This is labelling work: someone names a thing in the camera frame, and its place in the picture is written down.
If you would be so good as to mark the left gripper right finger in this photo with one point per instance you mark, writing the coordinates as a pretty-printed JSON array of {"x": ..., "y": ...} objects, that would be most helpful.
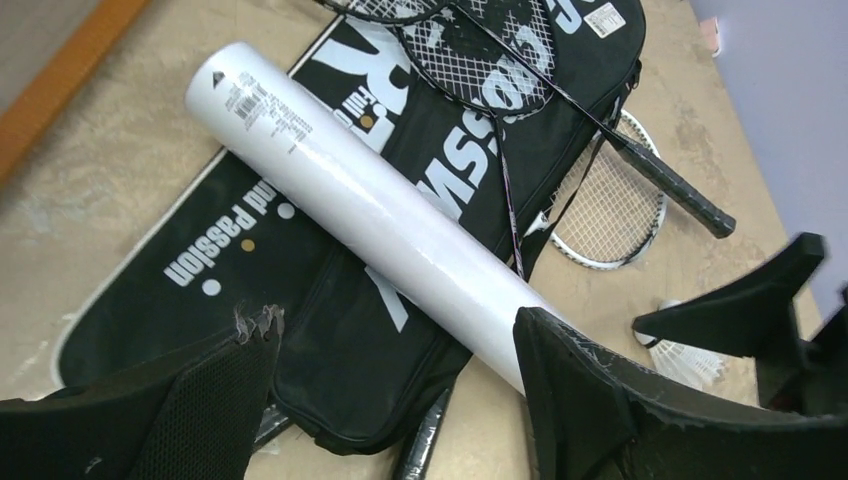
[{"x": 596, "y": 414}]

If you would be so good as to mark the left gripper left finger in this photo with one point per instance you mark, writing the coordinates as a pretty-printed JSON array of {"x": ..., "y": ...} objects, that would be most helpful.
[{"x": 192, "y": 413}]

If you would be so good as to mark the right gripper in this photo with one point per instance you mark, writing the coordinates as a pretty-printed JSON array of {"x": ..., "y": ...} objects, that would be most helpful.
[{"x": 754, "y": 316}]

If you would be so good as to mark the white shuttlecock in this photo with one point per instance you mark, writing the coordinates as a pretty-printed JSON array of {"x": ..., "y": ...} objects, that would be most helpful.
[{"x": 694, "y": 367}]

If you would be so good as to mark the white shuttlecock tube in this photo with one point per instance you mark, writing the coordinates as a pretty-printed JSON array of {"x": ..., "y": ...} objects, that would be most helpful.
[{"x": 282, "y": 132}]

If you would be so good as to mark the black racket bag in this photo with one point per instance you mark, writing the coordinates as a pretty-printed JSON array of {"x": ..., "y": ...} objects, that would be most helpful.
[{"x": 360, "y": 363}]

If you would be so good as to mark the black racket under bag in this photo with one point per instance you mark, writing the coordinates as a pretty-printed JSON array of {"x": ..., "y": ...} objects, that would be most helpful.
[{"x": 417, "y": 448}]

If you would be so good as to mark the pink white small object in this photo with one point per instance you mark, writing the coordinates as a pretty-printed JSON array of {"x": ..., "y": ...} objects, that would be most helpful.
[{"x": 710, "y": 30}]

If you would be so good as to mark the black racket on bag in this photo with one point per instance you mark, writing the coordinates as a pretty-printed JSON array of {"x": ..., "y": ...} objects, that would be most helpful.
[{"x": 459, "y": 47}]

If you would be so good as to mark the wooden tiered shelf rack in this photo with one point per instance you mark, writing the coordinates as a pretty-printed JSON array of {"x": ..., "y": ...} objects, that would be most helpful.
[{"x": 33, "y": 112}]

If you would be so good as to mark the white frame badminton racket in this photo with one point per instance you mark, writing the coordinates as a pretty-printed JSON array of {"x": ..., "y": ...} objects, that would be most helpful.
[{"x": 604, "y": 214}]

